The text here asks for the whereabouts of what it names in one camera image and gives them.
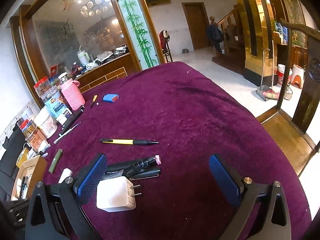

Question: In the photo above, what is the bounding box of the green lighter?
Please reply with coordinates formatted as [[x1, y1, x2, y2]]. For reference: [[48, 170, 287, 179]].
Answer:
[[48, 149, 63, 174]]

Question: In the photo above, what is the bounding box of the wooden chair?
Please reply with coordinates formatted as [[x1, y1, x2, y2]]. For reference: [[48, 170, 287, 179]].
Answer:
[[257, 19, 319, 176]]

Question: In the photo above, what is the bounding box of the black marker green cap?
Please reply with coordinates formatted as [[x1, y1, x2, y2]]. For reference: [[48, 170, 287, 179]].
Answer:
[[62, 106, 85, 131]]

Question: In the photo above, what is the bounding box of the small white blue box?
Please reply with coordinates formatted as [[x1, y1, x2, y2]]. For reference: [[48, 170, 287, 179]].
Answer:
[[57, 108, 72, 126]]

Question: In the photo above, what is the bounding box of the tin with chopsticks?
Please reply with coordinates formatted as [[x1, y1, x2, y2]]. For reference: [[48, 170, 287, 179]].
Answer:
[[20, 119, 50, 153]]

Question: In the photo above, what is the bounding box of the person in dark coat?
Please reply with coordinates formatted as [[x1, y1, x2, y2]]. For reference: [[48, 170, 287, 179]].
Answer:
[[207, 16, 223, 54]]

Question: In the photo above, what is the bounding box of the blue lighter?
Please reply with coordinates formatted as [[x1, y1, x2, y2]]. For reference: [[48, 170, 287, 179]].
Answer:
[[103, 94, 119, 103]]

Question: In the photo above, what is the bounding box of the white paint marker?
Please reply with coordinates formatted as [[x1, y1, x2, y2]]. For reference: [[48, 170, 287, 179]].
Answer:
[[58, 168, 73, 184]]

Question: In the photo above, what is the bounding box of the pink knitted cup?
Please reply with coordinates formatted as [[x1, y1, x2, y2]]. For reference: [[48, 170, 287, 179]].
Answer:
[[60, 79, 85, 111]]

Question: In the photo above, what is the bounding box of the white plastic jar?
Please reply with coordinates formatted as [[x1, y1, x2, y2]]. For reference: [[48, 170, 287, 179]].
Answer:
[[34, 106, 57, 139]]

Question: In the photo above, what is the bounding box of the red lid snack jar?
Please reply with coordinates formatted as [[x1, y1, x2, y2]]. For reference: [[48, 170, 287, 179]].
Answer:
[[34, 76, 53, 98]]

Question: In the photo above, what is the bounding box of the black marker pink cap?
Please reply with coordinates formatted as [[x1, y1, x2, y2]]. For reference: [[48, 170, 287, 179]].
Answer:
[[105, 154, 162, 174]]

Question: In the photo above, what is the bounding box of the white barcode box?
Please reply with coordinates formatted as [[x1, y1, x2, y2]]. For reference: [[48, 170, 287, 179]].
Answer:
[[27, 148, 37, 160]]

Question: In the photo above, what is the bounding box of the small orange screwdriver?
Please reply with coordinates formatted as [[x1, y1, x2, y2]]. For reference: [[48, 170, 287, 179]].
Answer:
[[90, 94, 98, 108]]

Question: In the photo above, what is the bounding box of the black marker blue cap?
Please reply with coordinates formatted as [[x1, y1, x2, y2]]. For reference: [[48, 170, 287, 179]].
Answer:
[[59, 107, 84, 135]]

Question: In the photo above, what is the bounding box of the cardboard box tray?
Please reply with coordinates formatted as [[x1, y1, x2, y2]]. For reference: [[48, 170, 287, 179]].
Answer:
[[11, 155, 47, 201]]

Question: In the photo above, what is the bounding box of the yellow packing tape roll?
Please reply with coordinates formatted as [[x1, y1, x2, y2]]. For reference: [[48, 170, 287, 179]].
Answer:
[[16, 148, 29, 168]]

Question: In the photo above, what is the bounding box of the black leather sofa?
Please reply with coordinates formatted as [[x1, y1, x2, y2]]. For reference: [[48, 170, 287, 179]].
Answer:
[[0, 125, 25, 201]]

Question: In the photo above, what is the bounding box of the silver ballpoint pen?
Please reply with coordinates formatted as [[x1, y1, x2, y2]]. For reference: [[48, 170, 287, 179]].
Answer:
[[53, 122, 81, 144]]

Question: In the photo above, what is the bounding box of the yellow black pen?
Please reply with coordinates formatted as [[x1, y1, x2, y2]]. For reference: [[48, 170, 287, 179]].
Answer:
[[100, 138, 158, 146]]

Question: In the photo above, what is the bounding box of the blue label plastic jar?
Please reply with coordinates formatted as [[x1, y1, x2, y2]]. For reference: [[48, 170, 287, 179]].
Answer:
[[42, 86, 67, 119]]

